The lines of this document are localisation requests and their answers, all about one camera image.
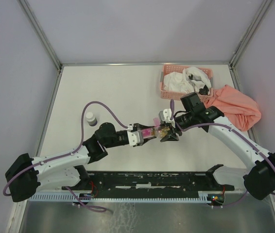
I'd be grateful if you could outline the pink weekly pill organizer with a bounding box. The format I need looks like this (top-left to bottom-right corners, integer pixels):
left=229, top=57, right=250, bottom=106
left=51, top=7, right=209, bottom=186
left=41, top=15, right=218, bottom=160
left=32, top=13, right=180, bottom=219
left=141, top=117, right=160, bottom=139

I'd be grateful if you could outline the amber pill bottle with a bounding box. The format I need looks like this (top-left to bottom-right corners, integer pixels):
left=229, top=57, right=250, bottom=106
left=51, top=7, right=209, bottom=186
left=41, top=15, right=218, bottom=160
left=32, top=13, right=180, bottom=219
left=150, top=126, right=170, bottom=138

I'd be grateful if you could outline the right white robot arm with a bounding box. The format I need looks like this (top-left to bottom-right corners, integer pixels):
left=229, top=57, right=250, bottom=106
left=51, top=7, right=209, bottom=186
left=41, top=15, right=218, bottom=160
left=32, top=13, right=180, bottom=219
left=159, top=93, right=275, bottom=200

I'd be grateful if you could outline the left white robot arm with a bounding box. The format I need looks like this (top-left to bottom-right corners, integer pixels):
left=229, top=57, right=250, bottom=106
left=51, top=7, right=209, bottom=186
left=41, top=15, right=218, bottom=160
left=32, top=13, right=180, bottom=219
left=3, top=122, right=156, bottom=202

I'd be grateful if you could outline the pink plastic basket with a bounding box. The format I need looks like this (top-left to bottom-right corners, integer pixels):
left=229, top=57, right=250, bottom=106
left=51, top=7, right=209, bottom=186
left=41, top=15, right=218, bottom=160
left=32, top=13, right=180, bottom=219
left=159, top=64, right=213, bottom=103

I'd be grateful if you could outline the white cap pill bottle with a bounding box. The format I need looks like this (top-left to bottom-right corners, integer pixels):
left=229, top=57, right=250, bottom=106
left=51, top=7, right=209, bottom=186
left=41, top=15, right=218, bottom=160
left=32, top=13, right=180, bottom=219
left=86, top=112, right=98, bottom=127

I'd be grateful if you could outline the black white cloth in basket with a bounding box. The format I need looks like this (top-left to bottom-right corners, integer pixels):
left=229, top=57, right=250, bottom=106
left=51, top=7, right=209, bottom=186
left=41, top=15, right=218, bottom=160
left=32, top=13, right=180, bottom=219
left=182, top=67, right=212, bottom=96

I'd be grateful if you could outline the salmon pink cloth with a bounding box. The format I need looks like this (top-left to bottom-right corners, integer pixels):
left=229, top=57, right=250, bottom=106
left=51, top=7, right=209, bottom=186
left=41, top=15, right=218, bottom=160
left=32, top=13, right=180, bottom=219
left=205, top=85, right=261, bottom=132

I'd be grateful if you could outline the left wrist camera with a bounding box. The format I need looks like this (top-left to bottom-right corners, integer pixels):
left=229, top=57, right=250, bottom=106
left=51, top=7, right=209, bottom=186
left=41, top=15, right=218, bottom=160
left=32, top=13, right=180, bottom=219
left=127, top=124, right=144, bottom=148

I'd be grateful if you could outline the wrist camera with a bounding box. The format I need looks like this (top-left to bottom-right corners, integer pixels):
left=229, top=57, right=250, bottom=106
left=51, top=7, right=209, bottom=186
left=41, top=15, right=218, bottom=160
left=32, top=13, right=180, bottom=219
left=127, top=124, right=144, bottom=148
left=158, top=108, right=174, bottom=123

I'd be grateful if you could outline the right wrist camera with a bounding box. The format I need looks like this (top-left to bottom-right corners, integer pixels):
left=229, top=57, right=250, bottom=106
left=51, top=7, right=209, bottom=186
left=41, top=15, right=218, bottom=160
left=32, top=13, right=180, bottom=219
left=158, top=108, right=174, bottom=123

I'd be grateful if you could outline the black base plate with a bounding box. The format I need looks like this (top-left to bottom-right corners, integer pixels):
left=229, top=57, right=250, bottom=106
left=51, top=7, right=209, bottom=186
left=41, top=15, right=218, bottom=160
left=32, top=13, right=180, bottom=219
left=71, top=171, right=235, bottom=198

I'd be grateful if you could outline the white slotted cable duct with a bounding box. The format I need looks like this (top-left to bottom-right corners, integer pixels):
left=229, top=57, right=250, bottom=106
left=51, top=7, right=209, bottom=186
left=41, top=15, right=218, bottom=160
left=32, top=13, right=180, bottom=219
left=29, top=192, right=211, bottom=204

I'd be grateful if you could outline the right aluminium frame post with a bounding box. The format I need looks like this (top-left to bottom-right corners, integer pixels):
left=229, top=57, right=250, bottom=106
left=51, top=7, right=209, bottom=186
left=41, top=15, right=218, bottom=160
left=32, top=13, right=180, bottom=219
left=229, top=0, right=274, bottom=68

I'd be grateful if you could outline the aluminium frame post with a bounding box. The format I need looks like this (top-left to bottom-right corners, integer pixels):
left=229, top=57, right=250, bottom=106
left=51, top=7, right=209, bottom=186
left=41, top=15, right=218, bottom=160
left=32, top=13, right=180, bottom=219
left=17, top=0, right=62, bottom=70
left=229, top=0, right=274, bottom=68

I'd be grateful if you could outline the left aluminium frame post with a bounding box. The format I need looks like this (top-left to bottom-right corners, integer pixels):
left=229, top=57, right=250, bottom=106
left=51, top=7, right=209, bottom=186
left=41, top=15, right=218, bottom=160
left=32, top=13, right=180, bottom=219
left=17, top=0, right=62, bottom=70

